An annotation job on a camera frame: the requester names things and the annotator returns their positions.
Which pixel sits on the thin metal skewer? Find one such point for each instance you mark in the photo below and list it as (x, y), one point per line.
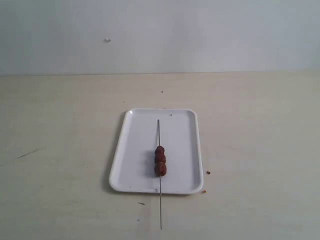
(160, 181)

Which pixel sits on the white rectangular plastic tray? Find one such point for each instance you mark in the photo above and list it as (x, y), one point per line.
(133, 167)

